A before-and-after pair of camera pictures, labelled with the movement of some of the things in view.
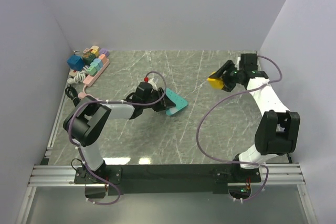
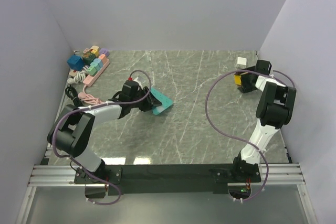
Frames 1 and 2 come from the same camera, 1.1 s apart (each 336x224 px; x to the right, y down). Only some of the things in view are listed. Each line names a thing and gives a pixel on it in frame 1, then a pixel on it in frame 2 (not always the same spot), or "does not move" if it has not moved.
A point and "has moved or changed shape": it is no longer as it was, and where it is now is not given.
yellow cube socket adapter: (216, 83) has moved or changed shape
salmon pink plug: (103, 57) does not move
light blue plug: (100, 64) does not move
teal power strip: (180, 103) has moved or changed shape
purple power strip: (104, 51) does not move
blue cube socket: (75, 62) does not move
